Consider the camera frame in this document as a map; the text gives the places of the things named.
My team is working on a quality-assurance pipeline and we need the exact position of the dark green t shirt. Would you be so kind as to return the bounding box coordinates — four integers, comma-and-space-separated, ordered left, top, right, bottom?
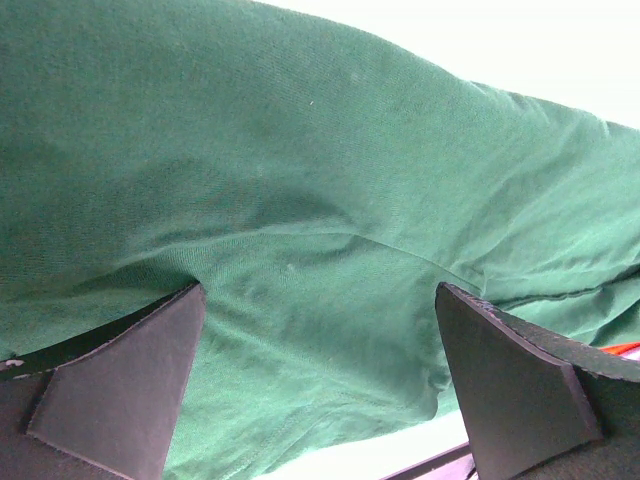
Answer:
1, 1, 639, 479

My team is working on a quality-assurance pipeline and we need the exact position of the orange folded t shirt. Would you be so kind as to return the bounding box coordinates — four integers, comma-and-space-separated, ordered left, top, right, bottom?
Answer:
601, 342, 640, 361

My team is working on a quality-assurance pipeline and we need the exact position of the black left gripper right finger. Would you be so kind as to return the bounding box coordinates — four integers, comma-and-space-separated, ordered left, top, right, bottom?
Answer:
435, 283, 639, 479

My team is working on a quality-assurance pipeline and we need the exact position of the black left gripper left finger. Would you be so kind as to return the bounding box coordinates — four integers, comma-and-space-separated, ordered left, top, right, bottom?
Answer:
1, 283, 206, 479

